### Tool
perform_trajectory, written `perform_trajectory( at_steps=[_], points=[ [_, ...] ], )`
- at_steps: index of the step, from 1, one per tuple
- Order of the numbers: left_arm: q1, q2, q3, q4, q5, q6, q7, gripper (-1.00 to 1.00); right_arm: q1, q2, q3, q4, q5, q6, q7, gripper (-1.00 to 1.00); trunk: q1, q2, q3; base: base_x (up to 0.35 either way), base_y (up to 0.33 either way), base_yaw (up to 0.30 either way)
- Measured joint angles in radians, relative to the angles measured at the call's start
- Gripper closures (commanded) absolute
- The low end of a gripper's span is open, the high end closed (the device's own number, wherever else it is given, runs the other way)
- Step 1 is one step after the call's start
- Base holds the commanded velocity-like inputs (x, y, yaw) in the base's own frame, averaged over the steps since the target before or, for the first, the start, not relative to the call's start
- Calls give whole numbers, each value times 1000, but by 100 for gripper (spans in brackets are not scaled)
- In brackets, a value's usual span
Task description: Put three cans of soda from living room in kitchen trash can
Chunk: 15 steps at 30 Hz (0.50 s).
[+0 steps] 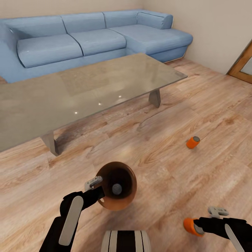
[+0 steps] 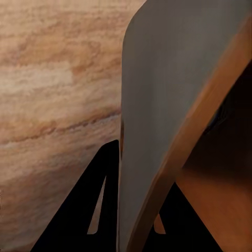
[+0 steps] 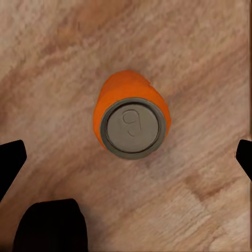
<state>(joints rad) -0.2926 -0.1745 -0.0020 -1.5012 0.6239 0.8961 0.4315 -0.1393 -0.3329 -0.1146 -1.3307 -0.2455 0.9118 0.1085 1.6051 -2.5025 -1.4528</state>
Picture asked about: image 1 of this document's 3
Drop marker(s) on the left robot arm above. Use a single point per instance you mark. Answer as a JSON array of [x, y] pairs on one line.
[[62, 231]]

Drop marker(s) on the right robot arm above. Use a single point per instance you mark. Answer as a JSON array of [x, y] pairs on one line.
[[237, 230]]

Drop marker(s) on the can of soda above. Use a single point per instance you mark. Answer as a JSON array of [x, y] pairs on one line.
[[193, 142], [118, 186], [191, 227]]

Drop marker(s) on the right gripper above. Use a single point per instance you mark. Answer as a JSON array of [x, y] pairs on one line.
[[209, 225]]

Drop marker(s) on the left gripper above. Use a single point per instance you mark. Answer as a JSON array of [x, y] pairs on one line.
[[96, 194]]

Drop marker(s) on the trash can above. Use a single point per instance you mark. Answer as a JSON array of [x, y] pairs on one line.
[[110, 172]]

